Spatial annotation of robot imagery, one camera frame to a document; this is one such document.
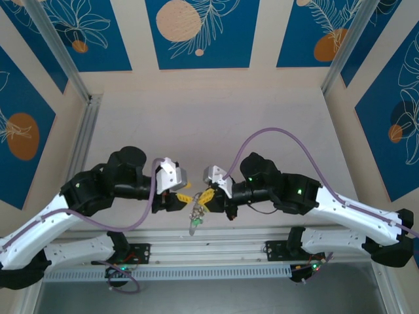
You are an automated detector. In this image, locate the small clear plastic object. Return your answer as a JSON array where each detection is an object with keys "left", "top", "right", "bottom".
[{"left": 188, "top": 205, "right": 207, "bottom": 237}]

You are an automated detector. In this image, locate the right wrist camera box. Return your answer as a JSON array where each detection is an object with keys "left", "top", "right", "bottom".
[{"left": 202, "top": 165, "right": 234, "bottom": 200}]

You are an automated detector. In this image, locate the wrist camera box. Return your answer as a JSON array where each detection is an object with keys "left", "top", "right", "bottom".
[
  {"left": 202, "top": 165, "right": 234, "bottom": 200},
  {"left": 155, "top": 157, "right": 191, "bottom": 195}
]

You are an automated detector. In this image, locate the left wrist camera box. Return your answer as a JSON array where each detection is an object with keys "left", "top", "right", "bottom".
[{"left": 155, "top": 157, "right": 191, "bottom": 195}]

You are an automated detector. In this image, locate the aluminum base rail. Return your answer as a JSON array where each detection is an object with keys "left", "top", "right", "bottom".
[{"left": 62, "top": 228, "right": 366, "bottom": 266}]

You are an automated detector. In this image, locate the aluminum frame side bar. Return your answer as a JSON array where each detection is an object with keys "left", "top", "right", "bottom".
[{"left": 67, "top": 94, "right": 104, "bottom": 179}]

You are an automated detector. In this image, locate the blue floral wall panel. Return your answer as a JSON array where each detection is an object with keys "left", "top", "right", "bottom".
[
  {"left": 0, "top": 0, "right": 69, "bottom": 95},
  {"left": 145, "top": 0, "right": 261, "bottom": 70},
  {"left": 340, "top": 0, "right": 419, "bottom": 88},
  {"left": 0, "top": 45, "right": 57, "bottom": 211},
  {"left": 276, "top": 0, "right": 366, "bottom": 69},
  {"left": 355, "top": 31, "right": 419, "bottom": 203},
  {"left": 43, "top": 0, "right": 133, "bottom": 73}
]

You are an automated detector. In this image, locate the grey slotted cable duct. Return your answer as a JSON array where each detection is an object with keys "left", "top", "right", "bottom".
[{"left": 42, "top": 265, "right": 292, "bottom": 283}]

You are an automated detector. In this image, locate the aluminum frame post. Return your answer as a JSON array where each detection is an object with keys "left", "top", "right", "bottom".
[
  {"left": 321, "top": 0, "right": 404, "bottom": 96},
  {"left": 22, "top": 0, "right": 92, "bottom": 103}
]

